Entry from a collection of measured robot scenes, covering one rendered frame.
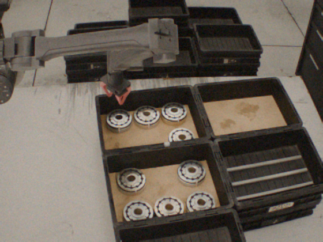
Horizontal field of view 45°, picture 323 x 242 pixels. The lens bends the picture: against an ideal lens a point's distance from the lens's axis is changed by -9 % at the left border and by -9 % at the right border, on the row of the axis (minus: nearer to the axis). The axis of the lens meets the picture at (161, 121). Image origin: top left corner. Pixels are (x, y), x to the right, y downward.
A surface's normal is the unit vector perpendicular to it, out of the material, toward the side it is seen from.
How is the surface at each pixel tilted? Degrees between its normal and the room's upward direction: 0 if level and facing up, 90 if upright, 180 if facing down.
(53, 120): 0
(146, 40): 45
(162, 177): 0
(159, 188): 0
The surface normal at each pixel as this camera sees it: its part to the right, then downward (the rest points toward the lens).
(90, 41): -0.15, 0.01
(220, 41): 0.04, -0.68
